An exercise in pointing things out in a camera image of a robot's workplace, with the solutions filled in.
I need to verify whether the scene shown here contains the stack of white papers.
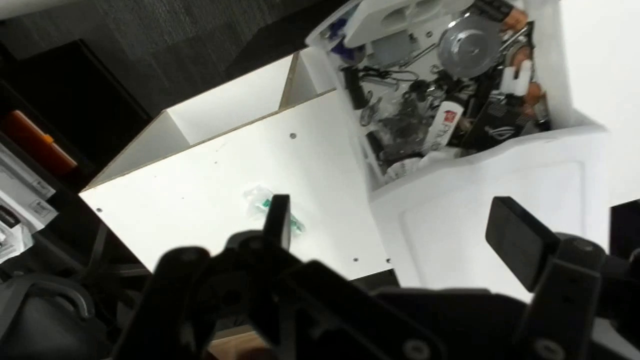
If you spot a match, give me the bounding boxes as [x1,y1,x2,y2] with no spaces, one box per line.
[0,141,59,266]

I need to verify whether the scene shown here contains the black backpack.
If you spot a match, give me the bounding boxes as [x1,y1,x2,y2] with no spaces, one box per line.
[0,245,155,360]

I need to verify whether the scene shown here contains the white shelf cabinet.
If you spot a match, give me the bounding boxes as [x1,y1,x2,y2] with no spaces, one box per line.
[77,45,640,296]

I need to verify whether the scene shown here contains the round metal disc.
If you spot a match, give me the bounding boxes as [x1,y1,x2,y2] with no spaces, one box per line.
[438,16,501,77]

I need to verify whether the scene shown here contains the clear drawer full of clutter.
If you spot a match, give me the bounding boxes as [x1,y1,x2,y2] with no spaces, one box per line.
[305,0,591,192]

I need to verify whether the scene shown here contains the white tube with red label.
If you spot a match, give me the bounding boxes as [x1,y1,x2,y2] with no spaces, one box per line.
[419,97,466,154]

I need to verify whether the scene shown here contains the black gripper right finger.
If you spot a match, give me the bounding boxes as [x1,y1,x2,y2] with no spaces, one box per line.
[483,195,561,291]

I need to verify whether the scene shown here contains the black and copper battery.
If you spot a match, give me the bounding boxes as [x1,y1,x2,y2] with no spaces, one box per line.
[476,0,535,36]

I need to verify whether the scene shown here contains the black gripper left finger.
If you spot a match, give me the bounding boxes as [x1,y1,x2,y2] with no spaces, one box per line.
[261,193,294,251]

